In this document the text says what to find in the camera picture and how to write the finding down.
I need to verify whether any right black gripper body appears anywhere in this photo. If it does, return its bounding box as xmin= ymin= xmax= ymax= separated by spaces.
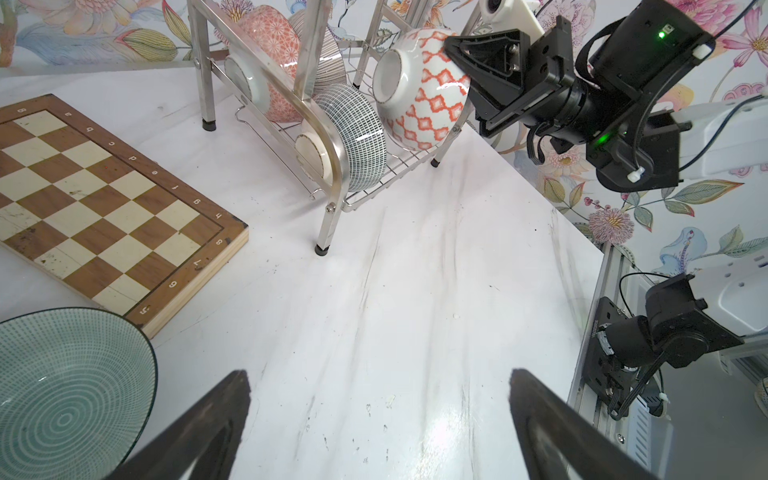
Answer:
xmin=444 ymin=1 xmax=716 ymax=193

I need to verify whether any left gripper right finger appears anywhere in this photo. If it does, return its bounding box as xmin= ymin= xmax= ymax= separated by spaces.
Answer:
xmin=509 ymin=369 xmax=654 ymax=480

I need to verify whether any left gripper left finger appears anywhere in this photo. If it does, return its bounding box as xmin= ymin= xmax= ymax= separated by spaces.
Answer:
xmin=109 ymin=370 xmax=251 ymax=479

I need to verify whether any pale green striped bowl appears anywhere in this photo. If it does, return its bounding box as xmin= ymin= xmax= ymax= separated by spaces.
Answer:
xmin=1 ymin=307 xmax=158 ymax=479

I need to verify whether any blue triangle patterned bowl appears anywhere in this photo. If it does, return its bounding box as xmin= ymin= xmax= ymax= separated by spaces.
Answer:
xmin=372 ymin=28 xmax=470 ymax=152

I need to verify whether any dark patterned plate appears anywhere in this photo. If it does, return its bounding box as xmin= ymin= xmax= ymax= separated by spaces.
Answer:
xmin=295 ymin=84 xmax=388 ymax=192

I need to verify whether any pink striped bowl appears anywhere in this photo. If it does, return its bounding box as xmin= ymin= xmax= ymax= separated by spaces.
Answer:
xmin=313 ymin=27 xmax=347 ymax=95

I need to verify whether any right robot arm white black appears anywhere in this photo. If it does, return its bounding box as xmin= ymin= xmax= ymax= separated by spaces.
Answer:
xmin=488 ymin=1 xmax=767 ymax=275

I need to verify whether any silver two-tier dish rack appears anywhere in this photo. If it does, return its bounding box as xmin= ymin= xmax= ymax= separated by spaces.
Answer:
xmin=188 ymin=1 xmax=470 ymax=256

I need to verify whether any wooden folded chessboard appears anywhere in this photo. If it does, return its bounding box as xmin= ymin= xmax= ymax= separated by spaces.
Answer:
xmin=1 ymin=94 xmax=249 ymax=336

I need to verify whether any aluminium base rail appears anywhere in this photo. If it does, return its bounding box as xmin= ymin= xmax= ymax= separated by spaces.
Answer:
xmin=566 ymin=242 xmax=768 ymax=480

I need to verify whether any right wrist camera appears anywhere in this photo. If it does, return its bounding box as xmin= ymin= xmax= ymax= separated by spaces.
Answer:
xmin=479 ymin=0 xmax=545 ymax=42

